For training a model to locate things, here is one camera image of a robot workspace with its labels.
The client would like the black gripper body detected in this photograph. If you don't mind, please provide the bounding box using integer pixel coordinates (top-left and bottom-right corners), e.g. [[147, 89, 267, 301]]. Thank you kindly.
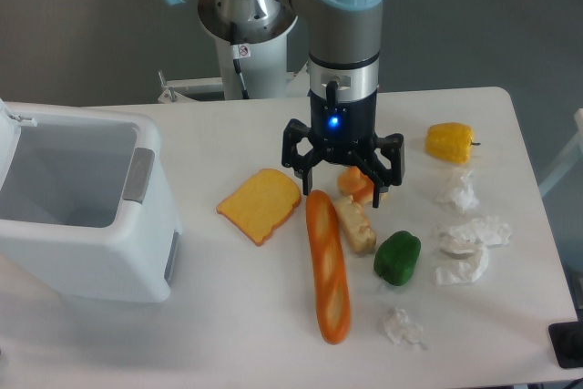
[[308, 91, 378, 166]]

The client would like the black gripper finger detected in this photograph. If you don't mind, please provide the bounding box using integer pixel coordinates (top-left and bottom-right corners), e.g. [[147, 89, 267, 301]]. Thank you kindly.
[[353, 133, 404, 208], [281, 118, 328, 193]]

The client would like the long orange baguette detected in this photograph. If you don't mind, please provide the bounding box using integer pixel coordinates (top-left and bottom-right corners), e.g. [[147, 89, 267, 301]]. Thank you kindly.
[[305, 190, 351, 344]]

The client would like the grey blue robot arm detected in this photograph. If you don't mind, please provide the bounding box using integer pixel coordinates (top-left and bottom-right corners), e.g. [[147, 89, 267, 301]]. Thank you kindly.
[[166, 0, 404, 201]]

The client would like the pale bread chunk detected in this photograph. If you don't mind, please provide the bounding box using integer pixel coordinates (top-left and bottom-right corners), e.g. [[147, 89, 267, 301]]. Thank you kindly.
[[333, 196, 376, 256]]

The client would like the yellow toast slice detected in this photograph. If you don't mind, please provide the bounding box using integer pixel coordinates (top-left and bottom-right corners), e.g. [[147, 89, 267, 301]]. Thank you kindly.
[[216, 169, 302, 246]]

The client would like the orange braided bun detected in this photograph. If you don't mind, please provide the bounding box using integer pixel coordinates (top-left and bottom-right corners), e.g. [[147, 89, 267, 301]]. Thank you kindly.
[[336, 167, 374, 205]]

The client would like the yellow bell pepper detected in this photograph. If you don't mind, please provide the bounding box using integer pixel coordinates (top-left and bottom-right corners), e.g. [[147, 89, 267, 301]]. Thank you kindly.
[[424, 122, 480, 164]]

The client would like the crumpled white tissue upper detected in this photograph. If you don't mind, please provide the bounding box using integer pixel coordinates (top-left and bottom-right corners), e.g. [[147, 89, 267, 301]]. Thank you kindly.
[[435, 169, 479, 215]]

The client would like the crumpled white tissue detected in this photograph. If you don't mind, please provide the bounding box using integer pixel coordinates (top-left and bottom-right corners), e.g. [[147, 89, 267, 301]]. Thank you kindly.
[[433, 216, 512, 286], [435, 169, 479, 215], [382, 307, 427, 349]]

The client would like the green bell pepper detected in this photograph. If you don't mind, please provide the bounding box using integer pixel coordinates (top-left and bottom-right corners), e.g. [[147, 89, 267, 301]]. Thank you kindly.
[[373, 230, 421, 286]]

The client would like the crumpled white tissue middle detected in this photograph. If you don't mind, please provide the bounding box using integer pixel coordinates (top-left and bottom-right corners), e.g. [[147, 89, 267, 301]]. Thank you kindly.
[[433, 216, 512, 286]]

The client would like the crumpled white tissue lower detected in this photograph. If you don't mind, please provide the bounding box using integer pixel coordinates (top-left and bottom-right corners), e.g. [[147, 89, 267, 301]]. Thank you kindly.
[[382, 307, 427, 349]]

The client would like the white furniture at right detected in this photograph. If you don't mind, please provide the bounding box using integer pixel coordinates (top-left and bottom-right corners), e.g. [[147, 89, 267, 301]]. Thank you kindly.
[[538, 108, 582, 198]]

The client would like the white plastic bin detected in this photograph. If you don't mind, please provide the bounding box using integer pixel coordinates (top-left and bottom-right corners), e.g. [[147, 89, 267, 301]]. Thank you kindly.
[[1, 102, 182, 302]]

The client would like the black device at edge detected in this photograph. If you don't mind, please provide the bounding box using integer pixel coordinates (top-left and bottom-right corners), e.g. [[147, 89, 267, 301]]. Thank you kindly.
[[548, 322, 582, 369]]

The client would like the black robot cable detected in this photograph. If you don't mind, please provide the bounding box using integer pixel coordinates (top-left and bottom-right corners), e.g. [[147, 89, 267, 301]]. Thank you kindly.
[[229, 22, 251, 100]]

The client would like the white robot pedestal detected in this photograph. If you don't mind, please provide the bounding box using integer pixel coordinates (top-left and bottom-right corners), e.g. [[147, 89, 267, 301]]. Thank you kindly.
[[198, 0, 297, 100]]

